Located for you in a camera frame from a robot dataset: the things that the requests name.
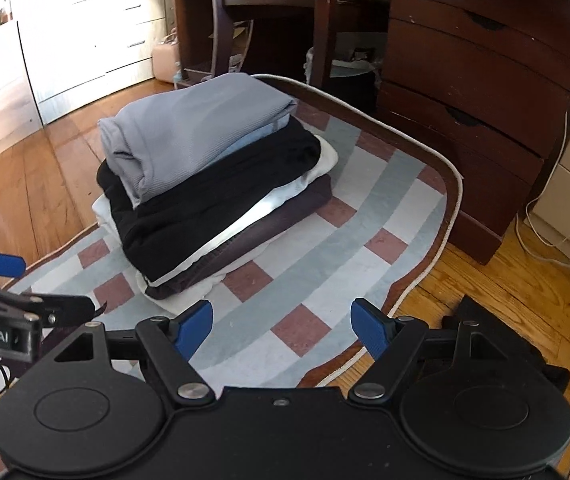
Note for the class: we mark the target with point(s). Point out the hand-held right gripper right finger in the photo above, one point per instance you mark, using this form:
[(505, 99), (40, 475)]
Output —
[(370, 325)]

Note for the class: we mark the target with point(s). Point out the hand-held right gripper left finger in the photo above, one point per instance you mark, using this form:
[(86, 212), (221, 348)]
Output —
[(195, 330)]

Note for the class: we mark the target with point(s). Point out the grey knit sweater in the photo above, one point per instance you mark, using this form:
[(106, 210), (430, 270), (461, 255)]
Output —
[(190, 130)]

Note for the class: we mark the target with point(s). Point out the checked rug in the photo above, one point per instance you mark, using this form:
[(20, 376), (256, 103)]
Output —
[(325, 260)]

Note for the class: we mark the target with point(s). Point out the black folded garment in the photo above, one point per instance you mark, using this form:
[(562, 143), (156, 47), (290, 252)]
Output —
[(205, 200)]

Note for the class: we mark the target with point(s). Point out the brown folded garment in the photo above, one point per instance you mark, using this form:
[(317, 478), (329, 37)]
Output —
[(275, 225)]

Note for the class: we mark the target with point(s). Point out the black cloth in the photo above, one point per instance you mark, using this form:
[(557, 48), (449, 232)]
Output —
[(505, 330)]

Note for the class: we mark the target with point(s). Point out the wooden desk drawer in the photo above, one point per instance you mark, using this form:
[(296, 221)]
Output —
[(440, 35), (485, 210), (415, 110)]

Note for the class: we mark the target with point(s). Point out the light blue folded garment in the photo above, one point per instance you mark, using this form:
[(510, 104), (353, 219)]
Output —
[(257, 136)]

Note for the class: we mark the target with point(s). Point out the black waste bin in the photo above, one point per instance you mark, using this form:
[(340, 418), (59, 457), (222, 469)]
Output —
[(350, 85)]

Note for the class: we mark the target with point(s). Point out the white drawer cabinet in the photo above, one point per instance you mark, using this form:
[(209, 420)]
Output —
[(90, 25)]

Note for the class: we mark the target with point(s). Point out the pale pink bag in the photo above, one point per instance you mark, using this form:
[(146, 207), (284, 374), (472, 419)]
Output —
[(165, 60)]

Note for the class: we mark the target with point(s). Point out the wooden desk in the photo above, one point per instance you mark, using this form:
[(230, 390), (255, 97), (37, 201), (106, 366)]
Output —
[(465, 70)]

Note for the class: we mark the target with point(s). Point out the wooden chair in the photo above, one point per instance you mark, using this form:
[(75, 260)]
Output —
[(322, 35)]

